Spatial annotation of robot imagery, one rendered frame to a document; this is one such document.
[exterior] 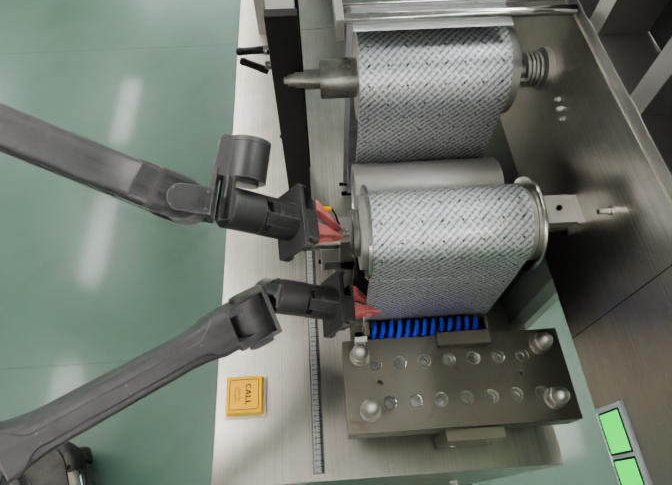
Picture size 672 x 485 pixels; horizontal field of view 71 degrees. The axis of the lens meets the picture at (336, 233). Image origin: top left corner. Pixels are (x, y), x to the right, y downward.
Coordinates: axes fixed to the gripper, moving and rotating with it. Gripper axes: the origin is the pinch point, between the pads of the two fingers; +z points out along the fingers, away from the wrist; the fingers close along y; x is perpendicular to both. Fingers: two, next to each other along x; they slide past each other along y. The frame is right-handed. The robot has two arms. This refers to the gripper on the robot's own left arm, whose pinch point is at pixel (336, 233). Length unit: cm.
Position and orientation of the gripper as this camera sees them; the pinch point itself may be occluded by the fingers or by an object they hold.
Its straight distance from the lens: 75.1
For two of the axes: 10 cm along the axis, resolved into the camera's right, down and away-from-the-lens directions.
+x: 6.5, -3.9, -6.5
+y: 1.3, 9.0, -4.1
